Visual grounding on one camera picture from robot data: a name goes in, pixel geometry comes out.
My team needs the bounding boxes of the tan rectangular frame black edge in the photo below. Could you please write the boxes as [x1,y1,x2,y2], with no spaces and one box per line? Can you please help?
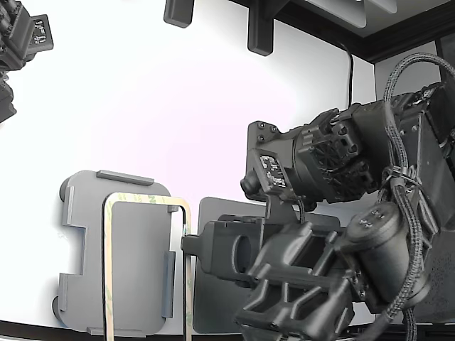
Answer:
[101,191,195,341]

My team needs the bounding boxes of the dark grey flat base plate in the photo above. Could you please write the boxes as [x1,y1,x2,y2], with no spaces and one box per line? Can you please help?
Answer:
[194,197,344,333]

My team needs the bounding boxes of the black six-joint robot arm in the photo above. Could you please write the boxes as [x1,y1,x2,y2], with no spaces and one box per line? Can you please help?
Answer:
[247,81,455,341]

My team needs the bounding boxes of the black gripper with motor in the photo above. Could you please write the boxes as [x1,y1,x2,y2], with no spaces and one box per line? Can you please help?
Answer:
[181,201,429,341]

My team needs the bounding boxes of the grey holder platform black legs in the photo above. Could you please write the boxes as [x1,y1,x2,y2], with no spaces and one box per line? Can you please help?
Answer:
[52,169,172,337]

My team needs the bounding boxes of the black braided cable sleeve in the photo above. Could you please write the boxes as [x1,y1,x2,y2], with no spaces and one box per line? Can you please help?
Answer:
[368,52,455,341]

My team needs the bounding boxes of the black camera with white label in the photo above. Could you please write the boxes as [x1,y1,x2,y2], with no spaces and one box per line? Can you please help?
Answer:
[28,13,55,51]
[240,147,296,202]

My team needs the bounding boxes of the thin black cable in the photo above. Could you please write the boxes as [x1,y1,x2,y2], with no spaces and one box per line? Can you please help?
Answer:
[333,38,355,104]

